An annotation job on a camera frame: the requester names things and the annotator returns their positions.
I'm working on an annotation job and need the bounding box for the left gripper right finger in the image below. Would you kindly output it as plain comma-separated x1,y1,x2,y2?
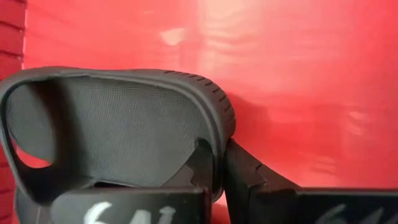
223,138,398,224

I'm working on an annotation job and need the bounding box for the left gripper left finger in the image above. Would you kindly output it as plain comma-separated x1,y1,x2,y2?
51,139,216,224

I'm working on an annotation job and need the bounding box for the black quilted foam slide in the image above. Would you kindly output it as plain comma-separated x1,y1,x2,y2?
0,65,236,224

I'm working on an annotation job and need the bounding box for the red plastic bin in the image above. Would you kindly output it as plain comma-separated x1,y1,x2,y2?
0,0,398,224

